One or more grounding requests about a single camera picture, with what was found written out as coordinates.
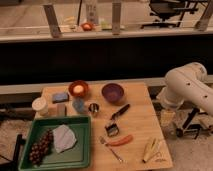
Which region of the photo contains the blue cup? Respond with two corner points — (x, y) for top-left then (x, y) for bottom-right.
(72, 98), (85, 114)

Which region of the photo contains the wooden table board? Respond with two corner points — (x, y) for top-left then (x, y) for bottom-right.
(33, 82), (174, 171)

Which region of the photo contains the purple bowl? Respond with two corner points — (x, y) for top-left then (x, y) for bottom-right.
(101, 83), (124, 103)

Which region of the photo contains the green plastic tray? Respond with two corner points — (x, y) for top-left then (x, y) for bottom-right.
(18, 116), (91, 171)

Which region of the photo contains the orange bowl with egg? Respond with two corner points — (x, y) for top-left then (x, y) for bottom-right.
(68, 80), (89, 97)

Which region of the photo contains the blue sponge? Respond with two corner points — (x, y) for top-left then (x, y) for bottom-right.
(52, 92), (69, 103)

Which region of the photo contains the small wooden block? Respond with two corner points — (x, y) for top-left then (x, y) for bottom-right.
(57, 104), (67, 116)

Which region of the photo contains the grey folded cloth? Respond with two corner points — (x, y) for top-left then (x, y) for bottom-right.
(53, 125), (77, 153)

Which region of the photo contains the orange object on shelf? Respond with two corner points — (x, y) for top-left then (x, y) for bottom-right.
(81, 22), (94, 31)

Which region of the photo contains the bunch of dark grapes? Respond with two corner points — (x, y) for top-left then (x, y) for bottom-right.
(29, 130), (53, 165)

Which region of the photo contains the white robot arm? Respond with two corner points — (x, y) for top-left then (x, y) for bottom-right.
(157, 62), (213, 116)

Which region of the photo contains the small metal cup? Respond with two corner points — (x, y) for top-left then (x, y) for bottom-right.
(88, 103), (99, 116)

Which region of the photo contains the black office chair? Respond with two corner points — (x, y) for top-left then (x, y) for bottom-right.
(141, 0), (208, 28)

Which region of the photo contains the metal fork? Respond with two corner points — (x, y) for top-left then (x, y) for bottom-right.
(99, 136), (124, 163)

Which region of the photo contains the orange carrot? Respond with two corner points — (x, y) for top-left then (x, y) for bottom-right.
(107, 135), (133, 147)

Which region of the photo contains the yellow banana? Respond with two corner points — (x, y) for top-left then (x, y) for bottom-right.
(142, 137), (159, 163)

